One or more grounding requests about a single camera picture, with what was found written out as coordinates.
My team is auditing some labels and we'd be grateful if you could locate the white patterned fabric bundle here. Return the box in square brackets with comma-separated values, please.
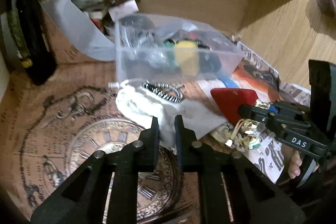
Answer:
[210, 119, 261, 153]

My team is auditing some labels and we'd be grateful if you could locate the red felt pouch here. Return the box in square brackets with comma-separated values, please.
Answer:
[210, 88, 258, 125]

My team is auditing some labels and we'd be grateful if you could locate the yellow sponge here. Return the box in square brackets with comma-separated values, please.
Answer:
[174, 40, 199, 76]

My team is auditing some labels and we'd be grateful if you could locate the black white braided hair tie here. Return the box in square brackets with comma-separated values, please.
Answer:
[142, 80, 185, 104]

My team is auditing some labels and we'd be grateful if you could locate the clear bag with dark items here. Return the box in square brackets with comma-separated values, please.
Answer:
[121, 27, 177, 72]

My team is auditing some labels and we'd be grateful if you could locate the right hand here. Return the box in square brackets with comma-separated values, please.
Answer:
[288, 151, 302, 179]

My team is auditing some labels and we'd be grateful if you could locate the vintage clock print table cover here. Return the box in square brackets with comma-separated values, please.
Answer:
[0, 3, 313, 224]

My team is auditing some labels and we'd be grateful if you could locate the clear plastic storage box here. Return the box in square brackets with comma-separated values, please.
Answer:
[115, 14, 243, 83]

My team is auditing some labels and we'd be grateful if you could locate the dark bottle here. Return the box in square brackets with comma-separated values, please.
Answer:
[7, 0, 57, 86]

